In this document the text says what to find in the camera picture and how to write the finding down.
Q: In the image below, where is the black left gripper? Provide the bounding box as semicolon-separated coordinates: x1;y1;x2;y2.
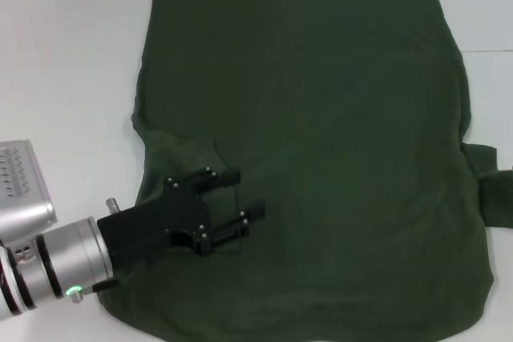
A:
96;165;267;270

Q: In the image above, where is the dark green shirt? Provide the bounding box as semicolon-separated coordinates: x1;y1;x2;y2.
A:
95;0;513;342

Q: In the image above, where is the silver vented left wrist camera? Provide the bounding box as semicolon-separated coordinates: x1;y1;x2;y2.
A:
0;139;58;235

